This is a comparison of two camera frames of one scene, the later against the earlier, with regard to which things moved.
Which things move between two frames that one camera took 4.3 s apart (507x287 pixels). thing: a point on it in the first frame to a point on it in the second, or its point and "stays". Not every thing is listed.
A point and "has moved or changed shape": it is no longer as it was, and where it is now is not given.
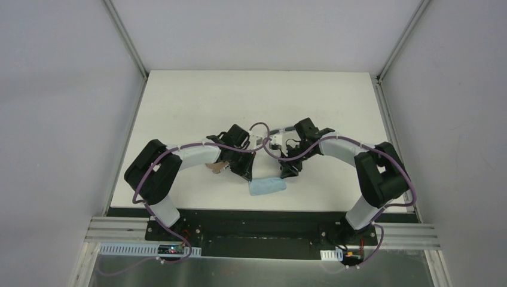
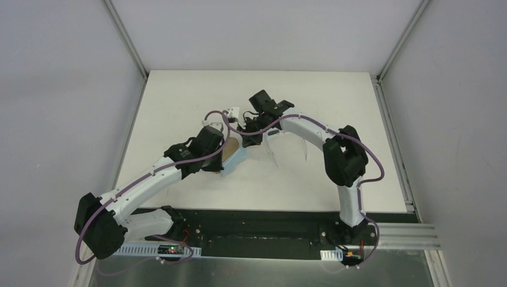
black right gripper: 287,168 to 251,140
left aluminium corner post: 112,10 stays
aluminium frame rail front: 397,236 stays
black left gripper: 246,167 to 218,163
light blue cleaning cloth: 259,186 has moved or changed shape
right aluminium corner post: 411,27 stays
